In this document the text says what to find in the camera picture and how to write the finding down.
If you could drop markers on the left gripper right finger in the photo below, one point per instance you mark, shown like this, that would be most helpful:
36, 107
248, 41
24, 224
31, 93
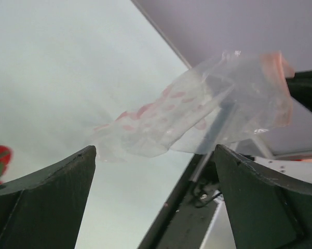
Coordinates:
266, 209

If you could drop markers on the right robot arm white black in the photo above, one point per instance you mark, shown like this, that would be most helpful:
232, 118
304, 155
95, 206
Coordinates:
288, 149

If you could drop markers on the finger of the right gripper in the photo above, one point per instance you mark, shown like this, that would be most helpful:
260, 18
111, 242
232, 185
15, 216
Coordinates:
300, 87

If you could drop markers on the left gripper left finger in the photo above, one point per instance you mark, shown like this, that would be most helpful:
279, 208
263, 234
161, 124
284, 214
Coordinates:
44, 209

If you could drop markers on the clear zip top bag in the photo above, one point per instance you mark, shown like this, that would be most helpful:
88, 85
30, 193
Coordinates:
223, 100

